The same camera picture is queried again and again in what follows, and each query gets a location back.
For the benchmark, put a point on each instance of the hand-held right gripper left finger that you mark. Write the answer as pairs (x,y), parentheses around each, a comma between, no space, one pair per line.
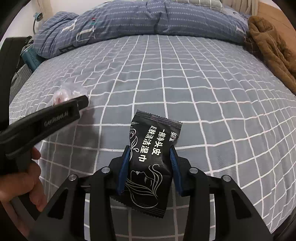
(122,173)

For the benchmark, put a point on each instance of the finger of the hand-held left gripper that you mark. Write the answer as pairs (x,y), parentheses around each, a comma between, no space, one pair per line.
(11,58)
(82,103)

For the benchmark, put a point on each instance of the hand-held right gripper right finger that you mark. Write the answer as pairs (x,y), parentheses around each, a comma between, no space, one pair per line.
(177,171)

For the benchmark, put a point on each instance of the clear plastic bag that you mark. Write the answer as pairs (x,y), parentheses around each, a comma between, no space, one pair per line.
(67,92)

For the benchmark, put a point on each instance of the black wet wipe packet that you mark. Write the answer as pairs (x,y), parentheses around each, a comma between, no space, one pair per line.
(148,150)

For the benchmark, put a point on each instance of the person's left hand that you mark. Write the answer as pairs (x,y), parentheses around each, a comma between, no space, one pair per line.
(25,185)

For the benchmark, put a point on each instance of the teal suitcase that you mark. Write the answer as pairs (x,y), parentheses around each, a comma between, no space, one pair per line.
(31,58)

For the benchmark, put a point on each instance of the grey suitcase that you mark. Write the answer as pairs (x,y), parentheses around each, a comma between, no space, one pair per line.
(20,76)

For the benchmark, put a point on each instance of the teal desk lamp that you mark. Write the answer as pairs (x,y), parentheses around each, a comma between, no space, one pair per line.
(38,16)

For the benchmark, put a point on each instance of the blue striped quilt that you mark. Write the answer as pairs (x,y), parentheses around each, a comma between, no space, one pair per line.
(138,18)

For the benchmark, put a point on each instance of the brown fleece jacket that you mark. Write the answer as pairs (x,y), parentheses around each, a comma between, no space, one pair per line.
(270,46)

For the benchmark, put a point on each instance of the grey checked pillow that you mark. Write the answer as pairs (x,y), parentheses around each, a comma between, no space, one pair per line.
(208,2)

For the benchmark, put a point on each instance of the beige curtain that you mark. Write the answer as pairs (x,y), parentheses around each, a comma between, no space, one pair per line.
(247,4)

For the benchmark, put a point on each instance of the wooden headboard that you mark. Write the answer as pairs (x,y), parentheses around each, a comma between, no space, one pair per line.
(277,20)

